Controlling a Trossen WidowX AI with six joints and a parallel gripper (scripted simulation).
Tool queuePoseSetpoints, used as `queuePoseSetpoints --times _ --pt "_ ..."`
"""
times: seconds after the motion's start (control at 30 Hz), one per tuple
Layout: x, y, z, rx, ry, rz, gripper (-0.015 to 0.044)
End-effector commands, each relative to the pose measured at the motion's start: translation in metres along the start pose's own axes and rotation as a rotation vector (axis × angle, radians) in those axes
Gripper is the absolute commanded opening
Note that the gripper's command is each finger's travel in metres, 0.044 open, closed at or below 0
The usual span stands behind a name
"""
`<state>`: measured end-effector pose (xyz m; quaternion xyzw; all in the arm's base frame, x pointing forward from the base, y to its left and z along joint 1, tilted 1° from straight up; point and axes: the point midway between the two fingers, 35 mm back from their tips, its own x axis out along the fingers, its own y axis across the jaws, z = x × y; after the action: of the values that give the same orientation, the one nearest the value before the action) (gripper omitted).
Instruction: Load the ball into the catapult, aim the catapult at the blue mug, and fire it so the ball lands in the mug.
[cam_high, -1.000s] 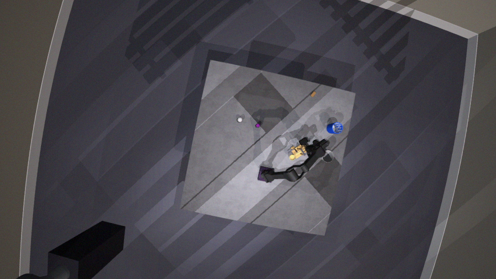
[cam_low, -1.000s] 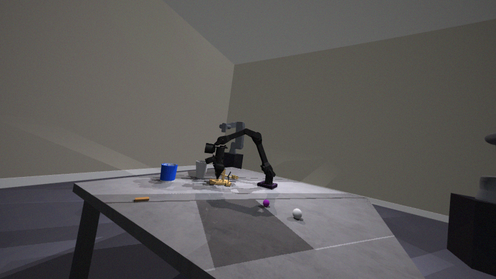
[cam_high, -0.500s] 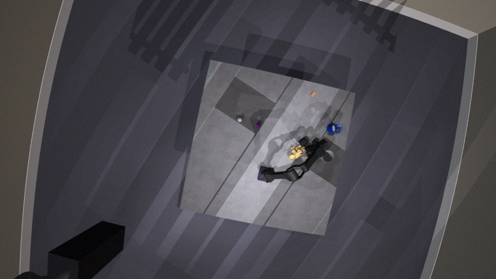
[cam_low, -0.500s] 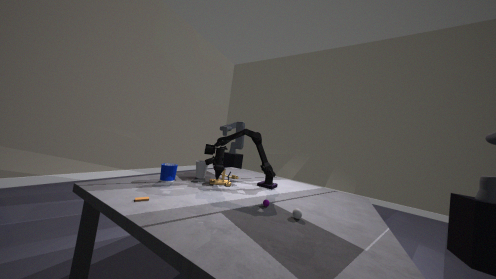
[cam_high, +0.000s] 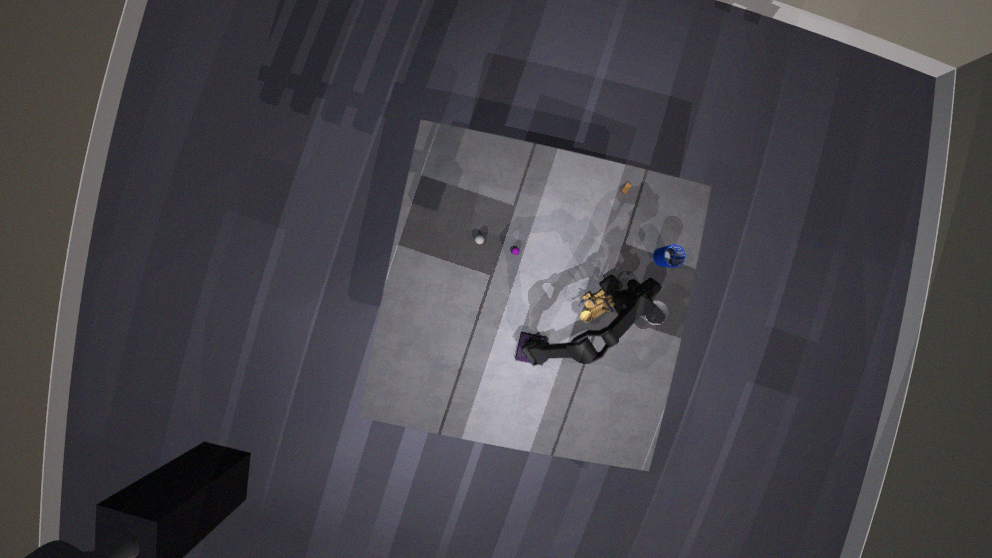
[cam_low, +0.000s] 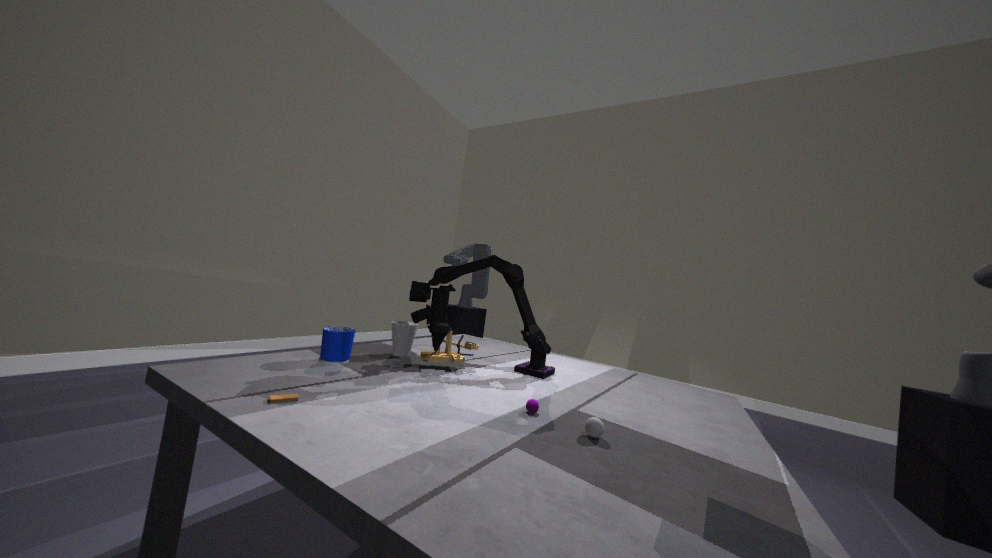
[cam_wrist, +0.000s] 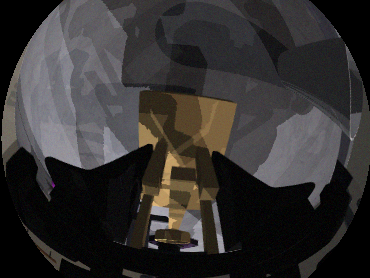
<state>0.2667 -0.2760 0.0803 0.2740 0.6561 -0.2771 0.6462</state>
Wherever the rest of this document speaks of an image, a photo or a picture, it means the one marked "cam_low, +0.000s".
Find blue open-top cup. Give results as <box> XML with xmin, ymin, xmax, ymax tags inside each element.
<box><xmin>320</xmin><ymin>326</ymin><xmax>355</xmax><ymax>365</ymax></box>

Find orange rectangular bar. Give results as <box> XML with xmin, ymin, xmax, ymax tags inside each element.
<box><xmin>270</xmin><ymin>393</ymin><xmax>298</xmax><ymax>404</ymax></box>

